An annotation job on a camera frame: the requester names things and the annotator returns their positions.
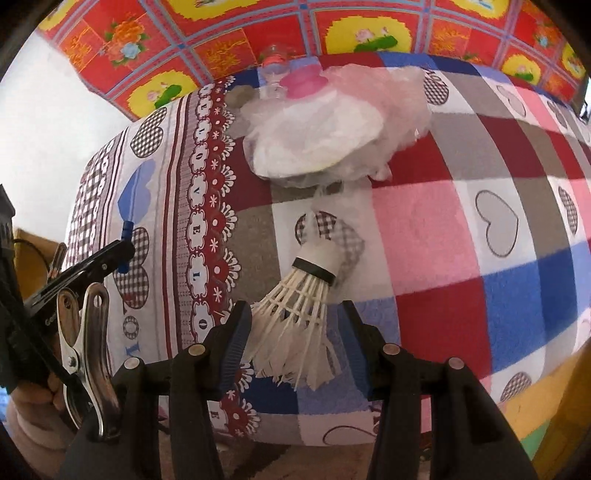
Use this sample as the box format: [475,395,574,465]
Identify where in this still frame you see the person's left hand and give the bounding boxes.
[10,373,65,432]

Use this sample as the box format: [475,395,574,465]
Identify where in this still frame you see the silver spring clamp right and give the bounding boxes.
[57,282,120,441]

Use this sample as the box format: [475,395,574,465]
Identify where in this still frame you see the silver spring clamp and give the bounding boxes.
[47,242,68,283]
[57,282,120,441]

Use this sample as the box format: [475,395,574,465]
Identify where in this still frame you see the silver spring clamp left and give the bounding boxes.
[47,242,68,283]

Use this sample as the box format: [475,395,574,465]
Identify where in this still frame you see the patchwork heart bed sheet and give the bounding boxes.
[64,51,591,447]

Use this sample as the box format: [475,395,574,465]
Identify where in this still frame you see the clear plastic packaging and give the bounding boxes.
[240,64,431,188]

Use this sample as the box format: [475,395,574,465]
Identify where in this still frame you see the red floral headboard cloth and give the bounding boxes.
[39,0,590,119]

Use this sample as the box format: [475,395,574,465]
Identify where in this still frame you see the small clear bottle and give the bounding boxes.
[257,44,290,100]

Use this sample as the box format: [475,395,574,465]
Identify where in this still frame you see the pink plastic ring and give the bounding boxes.
[279,64,330,100]

